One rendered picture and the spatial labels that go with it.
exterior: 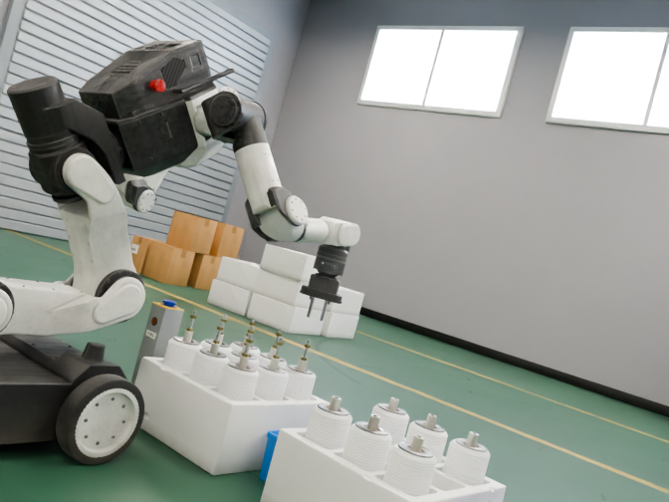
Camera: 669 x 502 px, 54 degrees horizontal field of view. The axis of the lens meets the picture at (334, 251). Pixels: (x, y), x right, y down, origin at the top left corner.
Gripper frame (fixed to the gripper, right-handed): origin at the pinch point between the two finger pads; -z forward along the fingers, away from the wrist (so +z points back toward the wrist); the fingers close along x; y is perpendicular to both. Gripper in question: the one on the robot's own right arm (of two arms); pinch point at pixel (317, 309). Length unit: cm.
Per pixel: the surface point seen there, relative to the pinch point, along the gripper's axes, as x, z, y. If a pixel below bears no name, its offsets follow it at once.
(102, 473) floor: -33, -43, -47
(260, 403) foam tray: -6.2, -25.4, -21.6
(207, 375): -22.3, -23.1, -17.1
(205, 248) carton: -129, -8, 365
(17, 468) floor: -47, -43, -57
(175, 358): -33.4, -22.6, -10.4
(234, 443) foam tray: -9.3, -35.4, -26.5
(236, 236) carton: -113, 8, 394
